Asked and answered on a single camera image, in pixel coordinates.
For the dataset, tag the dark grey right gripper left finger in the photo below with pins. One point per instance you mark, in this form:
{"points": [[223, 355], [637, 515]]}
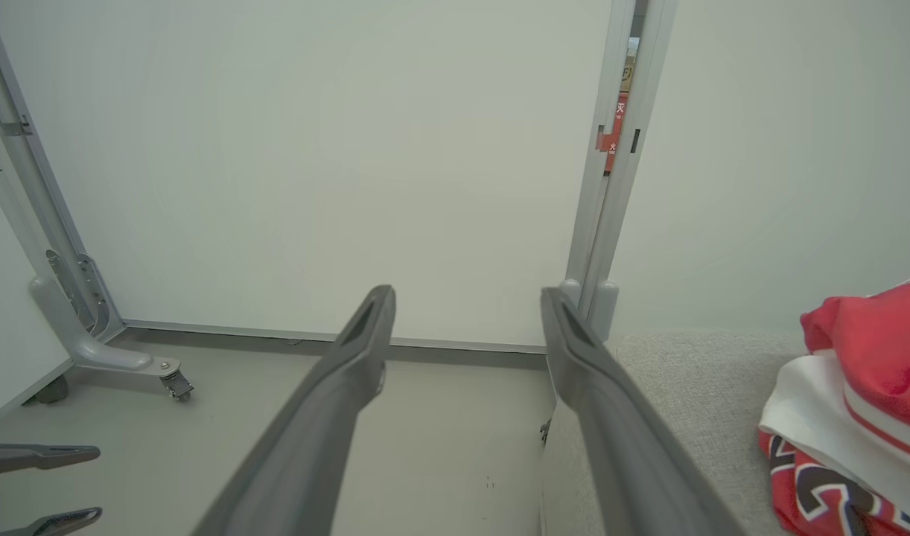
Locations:
{"points": [[328, 417]]}

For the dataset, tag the black caster with metal bracket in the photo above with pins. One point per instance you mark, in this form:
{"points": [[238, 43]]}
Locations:
{"points": [[176, 385]]}

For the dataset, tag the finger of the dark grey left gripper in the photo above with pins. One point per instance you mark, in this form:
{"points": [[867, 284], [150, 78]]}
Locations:
{"points": [[60, 522], [30, 455]]}

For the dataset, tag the dark grey caster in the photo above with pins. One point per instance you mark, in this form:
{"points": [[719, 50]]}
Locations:
{"points": [[49, 391]]}

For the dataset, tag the grey curved partition foot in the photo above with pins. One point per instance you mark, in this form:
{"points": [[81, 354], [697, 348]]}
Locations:
{"points": [[604, 309], [570, 294]]}

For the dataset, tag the grey fabric sofa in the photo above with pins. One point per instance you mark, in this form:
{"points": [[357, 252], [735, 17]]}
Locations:
{"points": [[693, 402]]}

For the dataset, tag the red and white garment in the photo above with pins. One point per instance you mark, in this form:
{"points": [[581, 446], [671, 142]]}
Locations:
{"points": [[872, 387]]}

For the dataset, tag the red sign behind partition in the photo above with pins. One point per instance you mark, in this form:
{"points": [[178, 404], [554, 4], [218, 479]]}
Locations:
{"points": [[613, 134]]}

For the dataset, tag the grey partition foot bracket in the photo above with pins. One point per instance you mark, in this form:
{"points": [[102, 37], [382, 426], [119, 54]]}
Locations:
{"points": [[90, 294]]}

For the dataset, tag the small black caster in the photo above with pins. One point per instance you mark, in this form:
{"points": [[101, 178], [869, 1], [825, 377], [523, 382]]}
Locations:
{"points": [[546, 430]]}

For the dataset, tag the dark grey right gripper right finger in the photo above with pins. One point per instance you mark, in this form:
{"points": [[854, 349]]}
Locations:
{"points": [[611, 432]]}

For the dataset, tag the long grey partition foot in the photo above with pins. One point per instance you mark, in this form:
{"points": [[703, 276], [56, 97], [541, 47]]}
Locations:
{"points": [[90, 346]]}

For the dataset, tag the grey corner partition post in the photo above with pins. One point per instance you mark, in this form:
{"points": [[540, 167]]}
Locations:
{"points": [[23, 171]]}

